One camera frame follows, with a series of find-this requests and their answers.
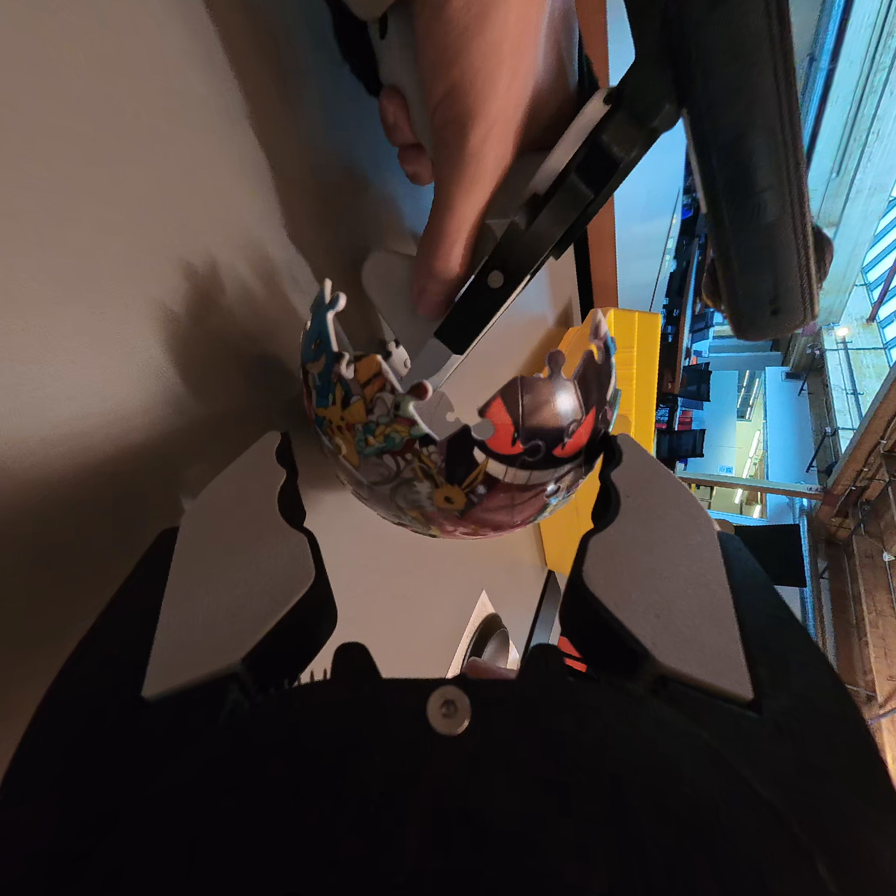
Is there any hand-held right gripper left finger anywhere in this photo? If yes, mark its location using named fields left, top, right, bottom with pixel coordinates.
left=142, top=431, right=338, bottom=695

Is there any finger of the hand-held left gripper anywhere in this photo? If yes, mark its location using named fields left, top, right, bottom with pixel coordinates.
left=409, top=252, right=554, bottom=386
left=363, top=251, right=449, bottom=358

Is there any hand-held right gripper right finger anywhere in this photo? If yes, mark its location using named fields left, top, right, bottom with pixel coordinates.
left=560, top=433, right=755, bottom=702

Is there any half-built puzzle ball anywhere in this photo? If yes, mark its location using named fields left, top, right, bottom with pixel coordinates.
left=300, top=279, right=623, bottom=540

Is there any person's left hand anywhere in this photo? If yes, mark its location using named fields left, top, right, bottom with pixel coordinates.
left=378, top=0, right=583, bottom=319

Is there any black square panel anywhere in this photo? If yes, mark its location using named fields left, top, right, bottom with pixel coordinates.
left=734, top=524, right=806, bottom=589

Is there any pale wooden beam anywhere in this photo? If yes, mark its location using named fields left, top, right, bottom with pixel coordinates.
left=678, top=472, right=827, bottom=502

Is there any grey flat slab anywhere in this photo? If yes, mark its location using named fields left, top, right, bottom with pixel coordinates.
left=525, top=570, right=565, bottom=648

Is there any dark padded object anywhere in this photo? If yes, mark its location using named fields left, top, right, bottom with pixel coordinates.
left=685, top=0, right=821, bottom=340

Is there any printed instruction sheet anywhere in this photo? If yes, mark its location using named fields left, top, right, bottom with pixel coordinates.
left=448, top=590, right=522, bottom=679

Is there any yellow plastic bin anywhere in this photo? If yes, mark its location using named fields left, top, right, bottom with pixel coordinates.
left=539, top=308, right=662, bottom=575

